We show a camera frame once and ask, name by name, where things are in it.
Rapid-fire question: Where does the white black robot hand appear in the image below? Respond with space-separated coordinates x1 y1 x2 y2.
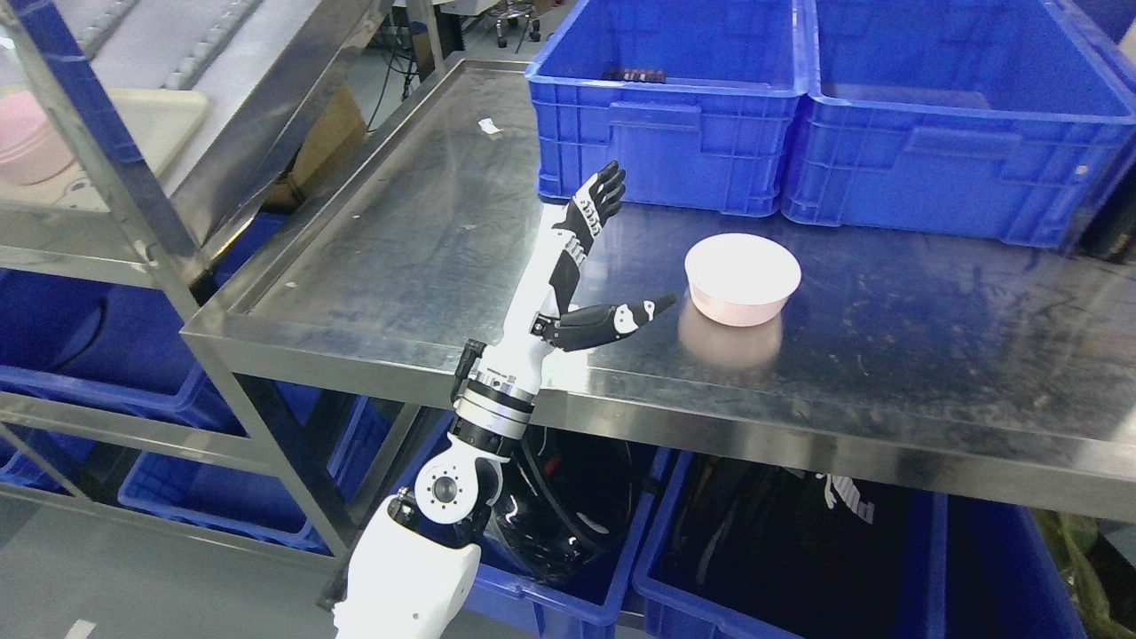
471 161 678 399

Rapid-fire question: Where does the pink ikea bowl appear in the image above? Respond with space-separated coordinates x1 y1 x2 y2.
684 233 802 327

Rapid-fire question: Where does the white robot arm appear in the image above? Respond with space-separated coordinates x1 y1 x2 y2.
333 339 550 638

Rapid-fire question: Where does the blue bin lower shelf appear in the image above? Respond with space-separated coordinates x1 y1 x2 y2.
1 269 244 435

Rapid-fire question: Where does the stainless steel shelf rack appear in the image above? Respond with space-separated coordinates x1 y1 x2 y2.
3 1 392 556

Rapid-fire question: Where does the black helmet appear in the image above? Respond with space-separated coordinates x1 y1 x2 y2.
483 425 648 587

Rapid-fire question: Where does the white paper scrap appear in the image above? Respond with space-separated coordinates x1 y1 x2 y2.
477 118 502 136

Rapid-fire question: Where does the blue crate on table left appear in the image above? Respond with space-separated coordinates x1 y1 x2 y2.
525 1 810 217

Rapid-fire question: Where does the blue crate on table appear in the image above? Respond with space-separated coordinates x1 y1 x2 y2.
780 1 1133 249
525 1 810 217

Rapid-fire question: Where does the blue bin under table left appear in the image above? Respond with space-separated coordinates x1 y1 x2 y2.
368 418 671 638

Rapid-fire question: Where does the blue bin under table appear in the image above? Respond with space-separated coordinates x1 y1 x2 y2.
368 418 671 638
632 454 1087 638

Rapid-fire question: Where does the blue bin under table right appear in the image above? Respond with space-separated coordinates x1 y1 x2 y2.
632 454 1087 638

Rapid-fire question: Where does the cream bear tray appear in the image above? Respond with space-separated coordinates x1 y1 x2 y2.
1 83 210 213

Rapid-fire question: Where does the stainless steel table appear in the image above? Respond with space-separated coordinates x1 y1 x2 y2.
184 57 1135 522

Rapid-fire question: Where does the blue crate on table right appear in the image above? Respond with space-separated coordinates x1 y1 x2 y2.
780 1 1133 249

